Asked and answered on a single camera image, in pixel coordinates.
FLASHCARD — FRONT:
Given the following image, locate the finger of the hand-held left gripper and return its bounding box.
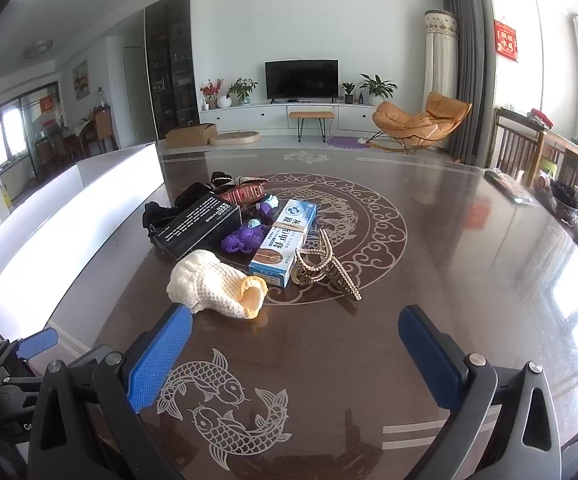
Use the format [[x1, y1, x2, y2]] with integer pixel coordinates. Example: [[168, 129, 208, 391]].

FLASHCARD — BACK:
[[0, 327, 59, 371]]

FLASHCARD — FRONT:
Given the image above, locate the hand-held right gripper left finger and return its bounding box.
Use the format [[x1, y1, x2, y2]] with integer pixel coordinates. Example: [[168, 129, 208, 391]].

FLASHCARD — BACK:
[[28, 304, 194, 480]]

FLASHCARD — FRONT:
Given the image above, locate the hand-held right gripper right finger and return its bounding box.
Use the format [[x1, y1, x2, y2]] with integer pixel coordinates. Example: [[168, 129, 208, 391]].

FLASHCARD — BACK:
[[394, 305, 564, 480]]

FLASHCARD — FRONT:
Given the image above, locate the cream knitted glove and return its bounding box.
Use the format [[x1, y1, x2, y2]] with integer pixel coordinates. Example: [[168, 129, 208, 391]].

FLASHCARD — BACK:
[[166, 249, 269, 320]]

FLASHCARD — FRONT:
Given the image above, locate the white storage box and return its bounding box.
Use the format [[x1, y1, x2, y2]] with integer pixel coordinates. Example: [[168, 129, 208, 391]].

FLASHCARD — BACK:
[[0, 142, 166, 356]]

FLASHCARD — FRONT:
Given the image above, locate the black cardboard box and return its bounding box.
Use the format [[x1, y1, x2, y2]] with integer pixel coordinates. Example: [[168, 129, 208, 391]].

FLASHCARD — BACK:
[[153, 192, 242, 262]]

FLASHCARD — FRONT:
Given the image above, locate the gold pearl hair claw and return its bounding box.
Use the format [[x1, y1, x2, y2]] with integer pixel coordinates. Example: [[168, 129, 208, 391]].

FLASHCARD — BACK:
[[291, 228, 363, 302]]

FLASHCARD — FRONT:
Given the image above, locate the black velvet beaded scrunchie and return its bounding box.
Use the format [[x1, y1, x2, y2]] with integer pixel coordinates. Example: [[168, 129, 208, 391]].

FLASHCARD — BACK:
[[142, 201, 180, 238]]

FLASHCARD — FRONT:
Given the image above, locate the purple octopus toy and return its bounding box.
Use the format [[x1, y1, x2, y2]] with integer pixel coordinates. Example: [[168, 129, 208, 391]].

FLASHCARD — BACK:
[[220, 224, 270, 257]]

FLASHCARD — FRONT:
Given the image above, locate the blue white medicine box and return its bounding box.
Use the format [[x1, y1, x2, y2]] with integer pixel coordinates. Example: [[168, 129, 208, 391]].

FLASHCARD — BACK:
[[248, 199, 318, 288]]

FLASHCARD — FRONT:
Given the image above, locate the red hair claw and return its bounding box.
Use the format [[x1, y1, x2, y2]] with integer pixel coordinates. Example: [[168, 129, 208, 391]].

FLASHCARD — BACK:
[[216, 177, 270, 206]]

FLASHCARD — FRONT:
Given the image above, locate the small purple toy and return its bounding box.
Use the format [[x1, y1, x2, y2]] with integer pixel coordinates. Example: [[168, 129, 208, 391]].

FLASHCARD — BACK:
[[255, 195, 280, 224]]

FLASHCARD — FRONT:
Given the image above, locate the dark patterned desktop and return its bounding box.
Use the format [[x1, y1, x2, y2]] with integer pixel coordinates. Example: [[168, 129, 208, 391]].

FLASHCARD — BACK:
[[76, 147, 578, 480]]

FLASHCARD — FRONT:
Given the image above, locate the dark flat tray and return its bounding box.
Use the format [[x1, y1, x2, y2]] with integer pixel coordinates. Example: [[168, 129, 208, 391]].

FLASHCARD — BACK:
[[484, 169, 537, 206]]

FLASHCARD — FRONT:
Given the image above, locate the beige cat scratcher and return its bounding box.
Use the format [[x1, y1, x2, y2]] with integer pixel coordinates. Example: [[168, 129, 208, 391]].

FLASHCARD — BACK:
[[210, 130, 261, 149]]

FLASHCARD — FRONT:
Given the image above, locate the purple floor mat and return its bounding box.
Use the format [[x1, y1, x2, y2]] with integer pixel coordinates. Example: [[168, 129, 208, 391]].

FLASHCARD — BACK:
[[327, 136, 371, 151]]

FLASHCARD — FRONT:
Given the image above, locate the orange rocking chair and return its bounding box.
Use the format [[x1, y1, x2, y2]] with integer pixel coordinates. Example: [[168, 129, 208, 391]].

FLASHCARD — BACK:
[[371, 91, 474, 155]]

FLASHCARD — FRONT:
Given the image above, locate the white television cabinet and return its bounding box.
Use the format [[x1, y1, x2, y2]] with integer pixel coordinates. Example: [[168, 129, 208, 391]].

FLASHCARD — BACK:
[[198, 101, 385, 137]]

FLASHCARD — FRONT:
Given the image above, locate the white door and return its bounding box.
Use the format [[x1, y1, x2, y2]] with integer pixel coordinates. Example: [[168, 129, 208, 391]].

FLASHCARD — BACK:
[[123, 46, 147, 143]]

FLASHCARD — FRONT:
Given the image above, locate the red flower plant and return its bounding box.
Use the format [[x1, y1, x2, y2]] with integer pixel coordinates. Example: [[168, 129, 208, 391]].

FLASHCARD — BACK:
[[200, 79, 225, 109]]

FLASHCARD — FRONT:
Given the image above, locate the orange bench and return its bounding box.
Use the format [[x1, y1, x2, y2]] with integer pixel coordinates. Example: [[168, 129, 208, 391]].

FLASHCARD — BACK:
[[289, 110, 335, 142]]

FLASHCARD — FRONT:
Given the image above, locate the green potted plant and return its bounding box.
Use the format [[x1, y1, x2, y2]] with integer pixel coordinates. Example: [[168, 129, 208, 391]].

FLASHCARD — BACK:
[[228, 77, 258, 106]]

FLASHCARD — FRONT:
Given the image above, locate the large leafy potted plant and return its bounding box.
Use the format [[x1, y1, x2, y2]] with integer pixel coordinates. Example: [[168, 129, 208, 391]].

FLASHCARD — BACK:
[[359, 74, 398, 107]]

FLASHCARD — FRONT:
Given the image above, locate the round ceiling light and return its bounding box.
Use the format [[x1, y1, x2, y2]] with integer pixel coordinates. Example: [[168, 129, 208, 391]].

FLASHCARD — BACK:
[[24, 40, 54, 59]]

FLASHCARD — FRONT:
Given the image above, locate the dark display cabinet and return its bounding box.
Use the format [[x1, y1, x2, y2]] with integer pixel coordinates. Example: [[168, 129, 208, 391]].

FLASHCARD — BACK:
[[144, 0, 201, 140]]

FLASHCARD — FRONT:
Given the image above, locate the covered standing air conditioner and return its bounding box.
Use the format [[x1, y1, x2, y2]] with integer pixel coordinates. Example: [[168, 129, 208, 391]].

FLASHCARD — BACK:
[[424, 9, 462, 111]]

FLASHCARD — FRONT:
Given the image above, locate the grey curtain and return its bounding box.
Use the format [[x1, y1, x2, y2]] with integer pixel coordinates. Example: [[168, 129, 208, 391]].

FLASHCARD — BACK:
[[441, 0, 500, 166]]

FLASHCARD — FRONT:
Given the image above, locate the black flat television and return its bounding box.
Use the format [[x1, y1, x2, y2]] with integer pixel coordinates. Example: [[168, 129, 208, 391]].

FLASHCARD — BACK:
[[265, 60, 340, 99]]

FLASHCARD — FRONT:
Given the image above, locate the wall painting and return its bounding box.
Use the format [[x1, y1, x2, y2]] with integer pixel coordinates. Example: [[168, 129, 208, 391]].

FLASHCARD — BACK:
[[72, 60, 90, 100]]

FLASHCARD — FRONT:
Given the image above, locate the red wall hanging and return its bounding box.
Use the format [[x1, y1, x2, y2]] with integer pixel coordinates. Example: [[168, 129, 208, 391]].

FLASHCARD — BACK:
[[494, 19, 520, 63]]

